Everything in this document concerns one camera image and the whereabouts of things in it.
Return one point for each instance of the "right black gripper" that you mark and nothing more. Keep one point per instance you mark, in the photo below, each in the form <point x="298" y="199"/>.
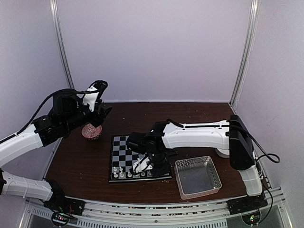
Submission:
<point x="164" y="169"/>

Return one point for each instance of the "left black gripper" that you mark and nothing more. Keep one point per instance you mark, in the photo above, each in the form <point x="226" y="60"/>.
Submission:
<point x="99" y="115"/>

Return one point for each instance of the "black white chessboard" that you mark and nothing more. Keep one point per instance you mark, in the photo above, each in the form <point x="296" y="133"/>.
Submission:
<point x="120" y="156"/>

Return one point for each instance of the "pink plastic basket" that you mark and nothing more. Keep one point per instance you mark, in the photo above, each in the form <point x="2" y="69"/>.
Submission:
<point x="197" y="177"/>

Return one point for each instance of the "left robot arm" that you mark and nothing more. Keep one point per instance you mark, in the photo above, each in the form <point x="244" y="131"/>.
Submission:
<point x="71" y="109"/>

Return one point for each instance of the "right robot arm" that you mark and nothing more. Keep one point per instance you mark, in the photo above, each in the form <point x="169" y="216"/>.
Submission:
<point x="227" y="136"/>

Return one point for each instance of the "red patterned bowl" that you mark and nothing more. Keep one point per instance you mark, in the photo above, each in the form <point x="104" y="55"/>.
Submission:
<point x="90" y="132"/>

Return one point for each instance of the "white ceramic bowl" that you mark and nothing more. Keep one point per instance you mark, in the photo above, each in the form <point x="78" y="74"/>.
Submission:
<point x="222" y="153"/>

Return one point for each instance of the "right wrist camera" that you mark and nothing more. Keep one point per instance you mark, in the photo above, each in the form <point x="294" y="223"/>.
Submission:
<point x="142" y="165"/>

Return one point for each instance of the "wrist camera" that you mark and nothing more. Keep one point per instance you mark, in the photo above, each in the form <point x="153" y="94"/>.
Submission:
<point x="93" y="93"/>
<point x="142" y="165"/>

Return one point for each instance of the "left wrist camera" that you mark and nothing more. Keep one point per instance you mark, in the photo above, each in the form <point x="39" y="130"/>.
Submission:
<point x="93" y="93"/>

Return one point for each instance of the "front aluminium rail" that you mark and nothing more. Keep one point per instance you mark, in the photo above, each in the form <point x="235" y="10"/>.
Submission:
<point x="202" y="214"/>

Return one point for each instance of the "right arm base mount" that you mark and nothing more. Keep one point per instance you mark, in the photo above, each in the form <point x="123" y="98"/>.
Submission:
<point x="248" y="207"/>

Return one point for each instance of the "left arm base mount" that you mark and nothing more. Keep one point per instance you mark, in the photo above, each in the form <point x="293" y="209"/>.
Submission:
<point x="63" y="209"/>

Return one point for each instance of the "left aluminium frame post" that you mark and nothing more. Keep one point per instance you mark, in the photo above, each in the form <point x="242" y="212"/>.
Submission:
<point x="60" y="42"/>

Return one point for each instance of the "aluminium frame post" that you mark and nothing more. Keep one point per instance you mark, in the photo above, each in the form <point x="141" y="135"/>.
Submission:
<point x="251" y="29"/>
<point x="60" y="42"/>

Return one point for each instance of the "right aluminium frame post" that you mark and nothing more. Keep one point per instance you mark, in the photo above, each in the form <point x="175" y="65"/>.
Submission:
<point x="251" y="29"/>

